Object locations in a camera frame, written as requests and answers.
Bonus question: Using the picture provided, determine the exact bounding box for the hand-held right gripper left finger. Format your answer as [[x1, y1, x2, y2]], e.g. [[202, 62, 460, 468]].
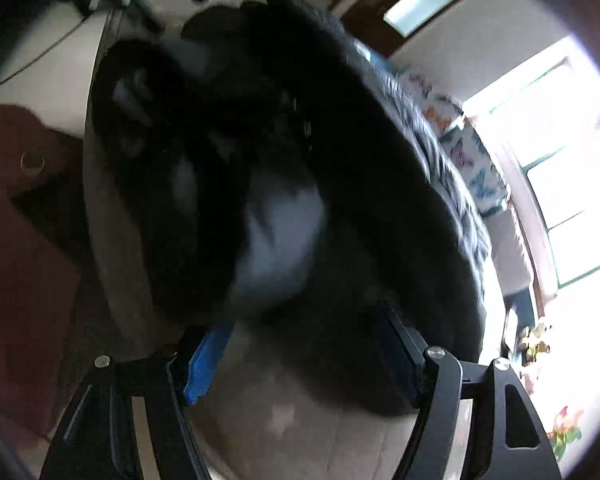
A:
[[40, 322, 236, 480]]

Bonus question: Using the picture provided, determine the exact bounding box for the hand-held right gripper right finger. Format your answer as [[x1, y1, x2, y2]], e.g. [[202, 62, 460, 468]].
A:
[[372, 301, 563, 480]]

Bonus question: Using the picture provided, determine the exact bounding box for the black down jacket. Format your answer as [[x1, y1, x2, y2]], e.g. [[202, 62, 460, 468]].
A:
[[91, 0, 491, 417]]

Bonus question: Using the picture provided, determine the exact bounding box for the green brown plush toy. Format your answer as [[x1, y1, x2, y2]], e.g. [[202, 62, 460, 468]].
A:
[[517, 322, 554, 367]]

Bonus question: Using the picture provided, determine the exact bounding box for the white cushion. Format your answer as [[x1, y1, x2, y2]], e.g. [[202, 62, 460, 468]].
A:
[[485, 207, 536, 297]]

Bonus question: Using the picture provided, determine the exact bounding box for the colourful pinwheel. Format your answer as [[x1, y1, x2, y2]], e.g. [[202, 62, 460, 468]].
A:
[[547, 407, 586, 462]]

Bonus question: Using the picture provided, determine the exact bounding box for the butterfly print cushion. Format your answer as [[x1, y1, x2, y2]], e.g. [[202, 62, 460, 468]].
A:
[[440, 125, 511, 219], [400, 67, 466, 132]]

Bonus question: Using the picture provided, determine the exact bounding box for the green-framed window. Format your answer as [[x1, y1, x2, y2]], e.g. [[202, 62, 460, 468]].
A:
[[465, 35, 600, 311]]

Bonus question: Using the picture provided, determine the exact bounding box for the dark wooden door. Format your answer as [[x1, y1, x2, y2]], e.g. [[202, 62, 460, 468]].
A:
[[340, 0, 492, 59]]

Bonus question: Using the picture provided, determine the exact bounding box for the black cable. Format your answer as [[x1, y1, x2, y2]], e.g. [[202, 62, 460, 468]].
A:
[[0, 14, 107, 89]]

